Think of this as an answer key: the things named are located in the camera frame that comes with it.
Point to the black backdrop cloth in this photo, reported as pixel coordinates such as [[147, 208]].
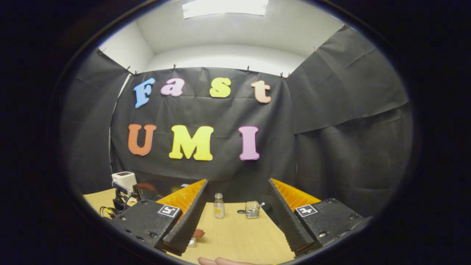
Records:
[[331, 129]]

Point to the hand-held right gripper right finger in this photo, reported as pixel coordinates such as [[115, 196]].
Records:
[[287, 217]]

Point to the ceiling light panel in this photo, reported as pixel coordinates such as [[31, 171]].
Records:
[[225, 8]]

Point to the white toaster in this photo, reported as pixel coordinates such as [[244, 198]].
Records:
[[124, 178]]

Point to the glass jar with spoon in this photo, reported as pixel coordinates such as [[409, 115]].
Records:
[[252, 211]]

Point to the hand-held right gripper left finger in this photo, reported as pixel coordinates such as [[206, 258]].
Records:
[[191, 217]]

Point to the brown meat piece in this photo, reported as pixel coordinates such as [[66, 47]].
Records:
[[199, 233]]

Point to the white rectangular plate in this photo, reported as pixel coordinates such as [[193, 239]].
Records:
[[192, 242]]

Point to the small glass bottle yellow label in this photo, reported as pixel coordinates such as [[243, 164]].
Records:
[[219, 209]]

